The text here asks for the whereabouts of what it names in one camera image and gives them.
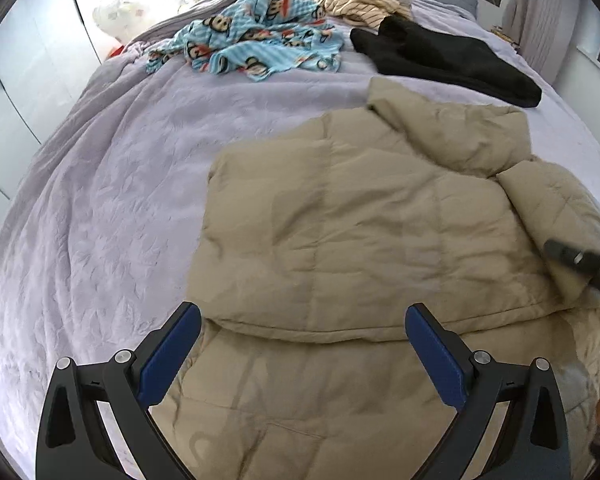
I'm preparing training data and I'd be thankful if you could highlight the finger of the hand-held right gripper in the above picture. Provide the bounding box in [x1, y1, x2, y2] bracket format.
[542, 237, 600, 303]

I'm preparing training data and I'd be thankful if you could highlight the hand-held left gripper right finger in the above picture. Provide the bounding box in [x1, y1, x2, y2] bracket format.
[404, 302, 573, 480]

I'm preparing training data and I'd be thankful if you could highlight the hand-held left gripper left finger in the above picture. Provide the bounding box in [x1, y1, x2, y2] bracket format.
[35, 301, 202, 480]

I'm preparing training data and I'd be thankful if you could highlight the beige puffer jacket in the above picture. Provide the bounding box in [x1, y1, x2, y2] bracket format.
[147, 77, 600, 480]

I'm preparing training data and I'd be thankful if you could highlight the lavender plush blanket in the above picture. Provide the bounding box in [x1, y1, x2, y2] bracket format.
[0, 0, 600, 480]

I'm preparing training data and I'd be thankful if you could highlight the black garment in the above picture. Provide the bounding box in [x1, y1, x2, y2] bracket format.
[350, 15, 543, 108]

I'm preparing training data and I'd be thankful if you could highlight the pale curtain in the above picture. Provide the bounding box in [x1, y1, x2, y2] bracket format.
[500, 0, 600, 56]

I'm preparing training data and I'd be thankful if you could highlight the white wardrobe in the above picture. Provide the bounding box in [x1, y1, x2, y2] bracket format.
[0, 0, 106, 201]

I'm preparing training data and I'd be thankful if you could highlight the blue monkey print cloth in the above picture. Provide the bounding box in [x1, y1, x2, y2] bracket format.
[145, 0, 345, 83]

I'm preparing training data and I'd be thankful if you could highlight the white plush toy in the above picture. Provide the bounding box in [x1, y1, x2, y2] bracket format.
[92, 0, 148, 43]

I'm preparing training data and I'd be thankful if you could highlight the cream striped cloth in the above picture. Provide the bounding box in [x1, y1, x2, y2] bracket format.
[300, 0, 413, 31]

